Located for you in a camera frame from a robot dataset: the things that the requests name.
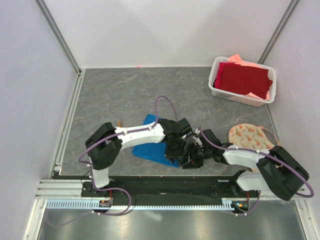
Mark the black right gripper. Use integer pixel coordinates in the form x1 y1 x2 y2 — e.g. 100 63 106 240
181 142 212 170

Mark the blue cloth napkin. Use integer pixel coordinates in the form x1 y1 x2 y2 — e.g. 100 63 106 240
131 114 179 168

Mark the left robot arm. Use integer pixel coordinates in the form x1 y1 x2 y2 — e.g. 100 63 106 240
84 118 192 197

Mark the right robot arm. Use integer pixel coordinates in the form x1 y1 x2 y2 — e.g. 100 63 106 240
182 138 315 201

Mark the floral oval placemat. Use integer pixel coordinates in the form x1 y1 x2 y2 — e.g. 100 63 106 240
228 123 283 150

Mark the white plastic basket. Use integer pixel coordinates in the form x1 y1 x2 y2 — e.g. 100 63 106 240
208 54 277 107

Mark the red cloth in basket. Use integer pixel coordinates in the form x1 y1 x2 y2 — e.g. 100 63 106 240
213 62 273 100

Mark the salmon cloth in basket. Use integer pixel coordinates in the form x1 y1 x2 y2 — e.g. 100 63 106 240
227 54 260 68

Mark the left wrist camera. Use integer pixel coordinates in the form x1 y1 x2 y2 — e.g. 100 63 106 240
176 118 193 137

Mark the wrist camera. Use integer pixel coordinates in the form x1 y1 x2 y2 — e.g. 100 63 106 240
198 128 222 148
176 118 193 137

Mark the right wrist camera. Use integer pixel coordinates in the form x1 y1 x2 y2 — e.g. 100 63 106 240
198 128 222 148

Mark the slotted cable duct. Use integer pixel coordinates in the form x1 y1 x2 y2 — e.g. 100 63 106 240
46 198 246 211

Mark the right aluminium corner post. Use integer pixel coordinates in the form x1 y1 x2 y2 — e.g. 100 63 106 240
257 0 301 65

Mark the aluminium corner post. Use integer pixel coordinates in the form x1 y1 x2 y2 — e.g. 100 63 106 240
257 0 301 65
34 0 82 75

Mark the left aluminium corner post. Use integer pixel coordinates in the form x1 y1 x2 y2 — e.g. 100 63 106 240
34 0 82 75

